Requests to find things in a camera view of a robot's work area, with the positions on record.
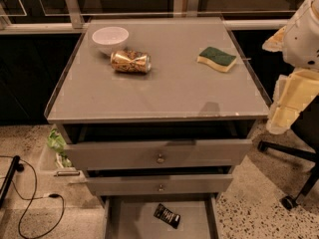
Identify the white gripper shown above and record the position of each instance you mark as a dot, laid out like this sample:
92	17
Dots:
303	41

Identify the black rxbar chocolate wrapper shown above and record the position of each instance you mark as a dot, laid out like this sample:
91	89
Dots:
168	217

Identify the grey top drawer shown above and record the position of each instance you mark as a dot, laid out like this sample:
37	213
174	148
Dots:
157	154

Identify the grey drawer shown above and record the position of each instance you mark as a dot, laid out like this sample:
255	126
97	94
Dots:
157	154
132	217
159	184

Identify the grey drawer cabinet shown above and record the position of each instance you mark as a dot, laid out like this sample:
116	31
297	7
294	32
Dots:
178	99

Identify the grey middle drawer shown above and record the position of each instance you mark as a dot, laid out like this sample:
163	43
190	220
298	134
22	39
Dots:
159	184

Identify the grey bottom drawer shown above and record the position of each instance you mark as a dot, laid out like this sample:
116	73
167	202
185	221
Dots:
132	217

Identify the black office chair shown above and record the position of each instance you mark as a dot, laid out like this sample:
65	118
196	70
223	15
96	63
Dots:
306	127

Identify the green yellow sponge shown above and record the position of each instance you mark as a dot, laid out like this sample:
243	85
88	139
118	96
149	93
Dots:
216	59

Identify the gold crushed soda can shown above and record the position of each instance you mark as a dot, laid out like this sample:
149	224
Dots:
131	61

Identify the white ceramic bowl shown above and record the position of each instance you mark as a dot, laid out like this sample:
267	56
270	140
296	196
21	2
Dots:
110	39

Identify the clear plastic bin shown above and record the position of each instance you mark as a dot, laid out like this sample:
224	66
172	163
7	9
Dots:
47	165

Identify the black floor stand leg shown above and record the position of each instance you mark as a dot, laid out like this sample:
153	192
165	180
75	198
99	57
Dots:
8	178

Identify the metal railing frame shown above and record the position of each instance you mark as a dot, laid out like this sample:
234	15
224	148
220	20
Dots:
73	16

